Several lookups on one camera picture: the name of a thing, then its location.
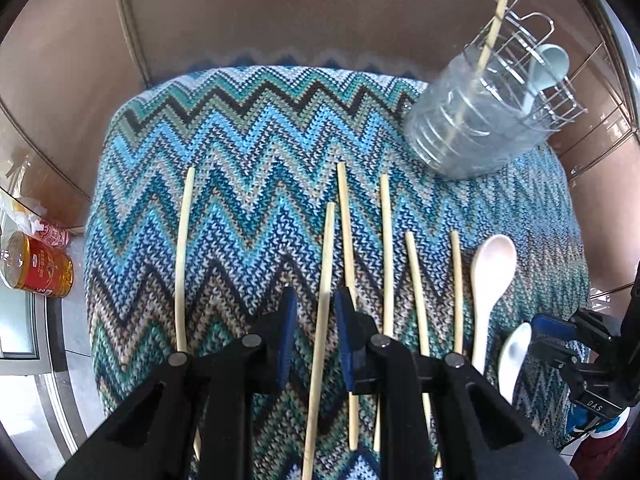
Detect cooking oil bottle on floor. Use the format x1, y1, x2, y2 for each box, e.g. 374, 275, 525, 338
1, 231, 74, 298

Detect zigzag knitted cloth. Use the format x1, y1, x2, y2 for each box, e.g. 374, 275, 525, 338
84, 66, 589, 479

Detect white ceramic spoon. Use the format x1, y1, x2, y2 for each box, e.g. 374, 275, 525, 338
471, 234, 518, 375
498, 322, 533, 404

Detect wire utensil holder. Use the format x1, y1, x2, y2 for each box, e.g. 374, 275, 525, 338
404, 0, 586, 180

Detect red snack bag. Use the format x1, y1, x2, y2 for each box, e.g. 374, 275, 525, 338
29, 217, 70, 249

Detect copper lower cabinets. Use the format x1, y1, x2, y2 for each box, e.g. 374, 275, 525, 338
1, 0, 639, 313

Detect pale blue ceramic spoon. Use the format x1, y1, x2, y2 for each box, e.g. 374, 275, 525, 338
521, 44, 570, 115

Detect bamboo chopstick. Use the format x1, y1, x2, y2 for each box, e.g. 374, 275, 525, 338
300, 202, 335, 480
173, 164, 202, 461
446, 0, 509, 148
336, 162, 359, 452
372, 173, 395, 453
450, 231, 464, 354
405, 231, 442, 469

